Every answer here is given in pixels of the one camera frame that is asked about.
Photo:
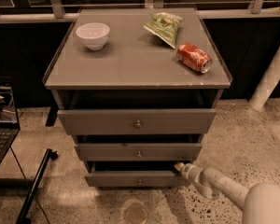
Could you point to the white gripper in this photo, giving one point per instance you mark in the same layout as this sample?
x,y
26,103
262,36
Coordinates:
x,y
193,174

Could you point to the grey bottom drawer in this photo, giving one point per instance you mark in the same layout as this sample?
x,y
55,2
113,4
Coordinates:
x,y
134,174

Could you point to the grey drawer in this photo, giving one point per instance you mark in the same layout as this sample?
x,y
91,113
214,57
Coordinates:
x,y
134,174
138,151
136,121

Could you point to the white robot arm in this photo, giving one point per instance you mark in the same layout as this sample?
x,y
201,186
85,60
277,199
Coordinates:
x,y
259,204

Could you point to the grey top drawer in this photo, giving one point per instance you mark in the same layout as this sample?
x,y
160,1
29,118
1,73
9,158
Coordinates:
x,y
136,121

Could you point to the grey drawer cabinet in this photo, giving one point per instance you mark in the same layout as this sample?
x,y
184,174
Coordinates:
x,y
134,70

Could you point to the grey middle drawer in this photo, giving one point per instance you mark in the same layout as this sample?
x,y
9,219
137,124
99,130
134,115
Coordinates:
x,y
138,151

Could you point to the red soda can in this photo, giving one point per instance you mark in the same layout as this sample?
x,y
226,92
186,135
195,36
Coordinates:
x,y
194,58

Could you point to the green chip bag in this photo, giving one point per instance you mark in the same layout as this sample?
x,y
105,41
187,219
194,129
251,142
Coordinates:
x,y
165,26

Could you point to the white diagonal pillar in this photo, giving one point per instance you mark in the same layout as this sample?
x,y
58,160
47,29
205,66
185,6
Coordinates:
x,y
267,84

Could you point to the white ceramic bowl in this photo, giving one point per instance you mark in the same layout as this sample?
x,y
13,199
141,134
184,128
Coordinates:
x,y
93,35

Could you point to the black stand leg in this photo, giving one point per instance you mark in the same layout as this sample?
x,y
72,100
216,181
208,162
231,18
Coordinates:
x,y
32,188

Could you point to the black laptop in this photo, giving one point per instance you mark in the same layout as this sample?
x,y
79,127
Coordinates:
x,y
9,120

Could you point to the metal window railing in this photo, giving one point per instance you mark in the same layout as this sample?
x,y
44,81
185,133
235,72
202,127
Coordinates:
x,y
146,10

